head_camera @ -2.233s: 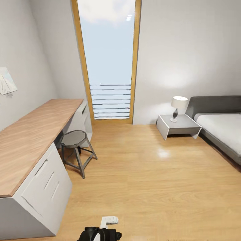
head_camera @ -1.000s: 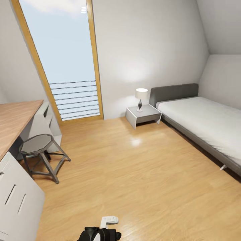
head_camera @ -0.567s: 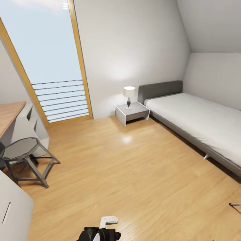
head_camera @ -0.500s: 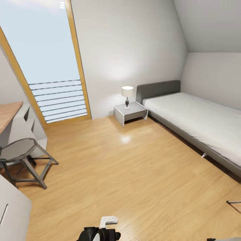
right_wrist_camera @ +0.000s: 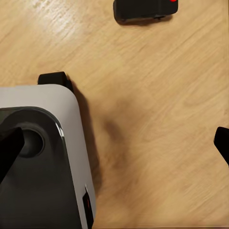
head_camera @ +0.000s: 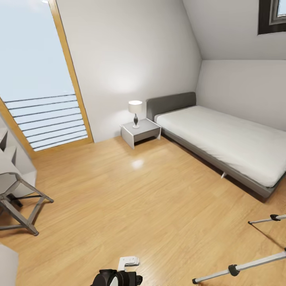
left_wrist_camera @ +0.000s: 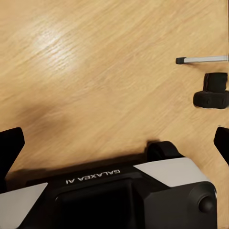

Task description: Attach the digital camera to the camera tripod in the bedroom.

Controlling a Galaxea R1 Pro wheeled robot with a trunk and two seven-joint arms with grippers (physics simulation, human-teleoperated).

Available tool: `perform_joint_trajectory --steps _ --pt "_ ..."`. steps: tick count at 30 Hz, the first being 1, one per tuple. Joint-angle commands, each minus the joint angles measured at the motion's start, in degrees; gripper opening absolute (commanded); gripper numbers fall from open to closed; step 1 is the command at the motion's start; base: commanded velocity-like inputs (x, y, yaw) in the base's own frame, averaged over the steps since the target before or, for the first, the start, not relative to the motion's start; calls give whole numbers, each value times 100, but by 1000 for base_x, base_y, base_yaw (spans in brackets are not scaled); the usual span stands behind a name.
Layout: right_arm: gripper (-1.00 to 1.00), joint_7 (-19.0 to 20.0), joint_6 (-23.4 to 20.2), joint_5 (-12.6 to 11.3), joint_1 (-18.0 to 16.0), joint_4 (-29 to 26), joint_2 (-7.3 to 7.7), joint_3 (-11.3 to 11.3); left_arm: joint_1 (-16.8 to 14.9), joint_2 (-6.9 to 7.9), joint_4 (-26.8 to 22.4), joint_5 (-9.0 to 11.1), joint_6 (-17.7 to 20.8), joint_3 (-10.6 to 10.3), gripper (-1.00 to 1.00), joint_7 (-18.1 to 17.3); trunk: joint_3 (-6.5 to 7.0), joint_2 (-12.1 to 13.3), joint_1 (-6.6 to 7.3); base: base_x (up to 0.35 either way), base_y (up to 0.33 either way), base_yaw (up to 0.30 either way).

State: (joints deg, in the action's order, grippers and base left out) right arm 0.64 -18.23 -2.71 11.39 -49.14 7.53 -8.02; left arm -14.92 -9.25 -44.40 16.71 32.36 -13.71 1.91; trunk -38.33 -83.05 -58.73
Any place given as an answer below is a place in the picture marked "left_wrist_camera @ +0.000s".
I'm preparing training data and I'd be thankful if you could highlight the digital camera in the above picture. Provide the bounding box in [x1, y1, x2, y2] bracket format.
[194, 73, 229, 109]

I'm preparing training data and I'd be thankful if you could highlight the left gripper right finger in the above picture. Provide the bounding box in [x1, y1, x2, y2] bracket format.
[214, 127, 229, 165]

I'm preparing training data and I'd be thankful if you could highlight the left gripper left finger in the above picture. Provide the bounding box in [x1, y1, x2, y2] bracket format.
[0, 127, 25, 184]

